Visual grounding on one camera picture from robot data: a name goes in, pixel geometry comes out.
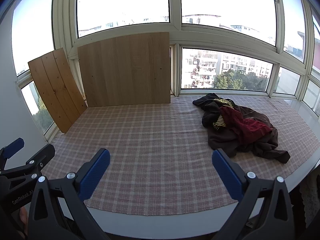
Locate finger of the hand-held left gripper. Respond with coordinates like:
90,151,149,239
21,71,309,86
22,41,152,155
0,137,25,172
0,144,56,191

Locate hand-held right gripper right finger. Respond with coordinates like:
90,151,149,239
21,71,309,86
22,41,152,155
212,148,296,240

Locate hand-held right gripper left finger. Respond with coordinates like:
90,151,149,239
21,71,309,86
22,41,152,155
27,148,111,240

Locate brown fleece sweater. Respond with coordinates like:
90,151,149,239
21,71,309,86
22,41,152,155
207,104,291,164

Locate dark red garment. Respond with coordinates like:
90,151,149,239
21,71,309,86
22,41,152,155
219,107,274,151

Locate pink plaid blanket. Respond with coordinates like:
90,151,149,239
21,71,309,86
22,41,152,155
41,94,314,216

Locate pine plank board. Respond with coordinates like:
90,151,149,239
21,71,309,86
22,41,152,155
27,47,88,134

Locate black garment with yellow print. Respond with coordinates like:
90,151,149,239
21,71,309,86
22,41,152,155
192,93,236,132

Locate white lace cloth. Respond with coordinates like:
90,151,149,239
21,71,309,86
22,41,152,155
301,177,319,227

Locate green tree outside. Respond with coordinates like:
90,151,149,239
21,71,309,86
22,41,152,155
214,69,270,91

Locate light oak board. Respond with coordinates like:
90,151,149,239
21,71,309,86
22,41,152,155
77,31,172,108

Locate apartment buildings outside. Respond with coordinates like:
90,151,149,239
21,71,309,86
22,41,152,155
78,12,308,91

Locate white-framed bay window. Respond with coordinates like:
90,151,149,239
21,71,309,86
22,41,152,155
10,0,320,140

